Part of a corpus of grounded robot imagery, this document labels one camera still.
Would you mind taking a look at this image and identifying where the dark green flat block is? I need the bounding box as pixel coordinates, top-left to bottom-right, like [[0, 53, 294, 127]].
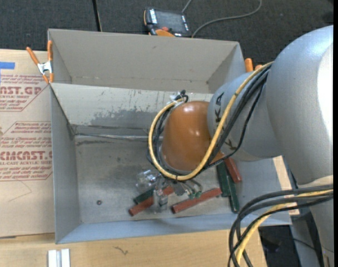
[[226, 176, 241, 214], [133, 188, 156, 205], [216, 161, 231, 197]]

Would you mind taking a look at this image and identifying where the red-brown flat block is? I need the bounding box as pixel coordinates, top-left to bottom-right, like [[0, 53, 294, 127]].
[[171, 187, 223, 214], [223, 156, 243, 184], [128, 186, 175, 217]]

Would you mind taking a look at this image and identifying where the clear glass thing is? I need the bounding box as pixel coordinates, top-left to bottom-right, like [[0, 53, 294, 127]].
[[135, 169, 162, 192]]

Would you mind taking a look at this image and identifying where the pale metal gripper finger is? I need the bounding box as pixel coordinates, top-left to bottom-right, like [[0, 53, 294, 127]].
[[153, 187, 162, 214], [160, 189, 169, 210]]

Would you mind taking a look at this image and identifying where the brown cardboard board red print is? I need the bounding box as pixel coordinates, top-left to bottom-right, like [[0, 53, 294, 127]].
[[0, 48, 56, 239]]

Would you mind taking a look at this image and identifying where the grey metal bin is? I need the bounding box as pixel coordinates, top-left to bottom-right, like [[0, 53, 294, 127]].
[[47, 28, 294, 245]]

